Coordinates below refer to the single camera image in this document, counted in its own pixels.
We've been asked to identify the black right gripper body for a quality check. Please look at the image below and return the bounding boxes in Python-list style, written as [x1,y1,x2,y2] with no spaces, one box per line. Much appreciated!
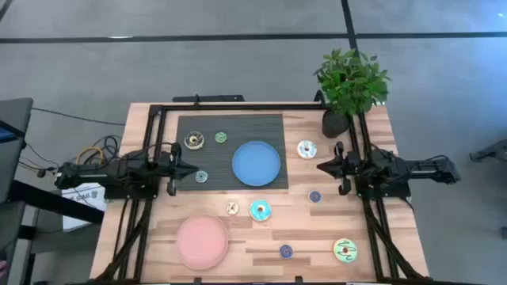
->
[334,142,360,196]

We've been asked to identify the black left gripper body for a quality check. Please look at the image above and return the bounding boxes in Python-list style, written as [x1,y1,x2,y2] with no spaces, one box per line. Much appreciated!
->
[158,142,183,197]

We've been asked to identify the large chocolate sprinkled donut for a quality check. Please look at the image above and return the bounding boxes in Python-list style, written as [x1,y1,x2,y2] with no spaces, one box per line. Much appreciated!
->
[184,130,206,151]

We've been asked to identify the large white donut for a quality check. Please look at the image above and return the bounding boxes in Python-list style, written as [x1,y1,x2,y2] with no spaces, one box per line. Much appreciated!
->
[296,139,318,160]

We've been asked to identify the large turquoise donut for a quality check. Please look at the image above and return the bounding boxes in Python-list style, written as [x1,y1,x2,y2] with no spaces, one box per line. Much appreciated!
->
[249,199,273,222]

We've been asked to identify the large pale green donut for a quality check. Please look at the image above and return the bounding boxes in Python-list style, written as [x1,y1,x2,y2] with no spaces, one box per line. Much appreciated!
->
[333,237,359,264]

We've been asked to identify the blue round plate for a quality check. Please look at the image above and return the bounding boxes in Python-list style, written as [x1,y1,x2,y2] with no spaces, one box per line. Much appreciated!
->
[231,140,282,187]

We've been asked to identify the pink round plate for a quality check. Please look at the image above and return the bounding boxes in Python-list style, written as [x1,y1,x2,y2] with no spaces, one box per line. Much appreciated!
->
[175,215,230,271]

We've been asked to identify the dark grey woven placemat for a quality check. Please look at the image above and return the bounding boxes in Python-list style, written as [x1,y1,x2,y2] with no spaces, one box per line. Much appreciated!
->
[173,113,289,192]

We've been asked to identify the green potted plant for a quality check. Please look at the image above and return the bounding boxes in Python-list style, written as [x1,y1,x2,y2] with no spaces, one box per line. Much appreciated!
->
[313,47,392,139]

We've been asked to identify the white printed paper sheet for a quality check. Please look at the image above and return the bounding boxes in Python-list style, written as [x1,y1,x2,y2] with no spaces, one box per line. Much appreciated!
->
[61,182,108,232]

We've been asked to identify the black metal beam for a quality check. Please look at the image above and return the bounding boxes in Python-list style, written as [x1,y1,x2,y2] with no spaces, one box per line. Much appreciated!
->
[7,180,105,225]

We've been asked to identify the grey stand foot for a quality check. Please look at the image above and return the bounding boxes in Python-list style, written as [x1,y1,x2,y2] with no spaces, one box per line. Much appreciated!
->
[469,139,507,163]

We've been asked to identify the dark tablet screen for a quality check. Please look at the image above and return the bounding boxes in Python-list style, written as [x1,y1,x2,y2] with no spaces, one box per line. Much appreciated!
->
[0,120,25,144]

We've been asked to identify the grey desk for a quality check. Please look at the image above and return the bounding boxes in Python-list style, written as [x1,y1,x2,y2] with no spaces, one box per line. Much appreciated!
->
[0,97,35,285]

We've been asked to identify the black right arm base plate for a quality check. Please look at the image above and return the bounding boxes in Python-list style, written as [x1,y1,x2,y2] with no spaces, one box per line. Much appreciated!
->
[356,173,412,200]

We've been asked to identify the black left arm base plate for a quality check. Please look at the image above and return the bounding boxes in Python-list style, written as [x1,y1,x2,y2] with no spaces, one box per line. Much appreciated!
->
[103,184,159,200]

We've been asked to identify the black camera bar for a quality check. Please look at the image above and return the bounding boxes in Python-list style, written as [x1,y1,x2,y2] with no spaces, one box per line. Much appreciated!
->
[172,93,246,103]

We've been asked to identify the yellow cable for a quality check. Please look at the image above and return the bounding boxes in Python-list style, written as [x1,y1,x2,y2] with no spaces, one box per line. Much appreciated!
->
[74,146,105,165]

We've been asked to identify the thin black floor cable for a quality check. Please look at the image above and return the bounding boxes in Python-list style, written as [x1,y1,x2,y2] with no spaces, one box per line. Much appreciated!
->
[31,106,126,127]

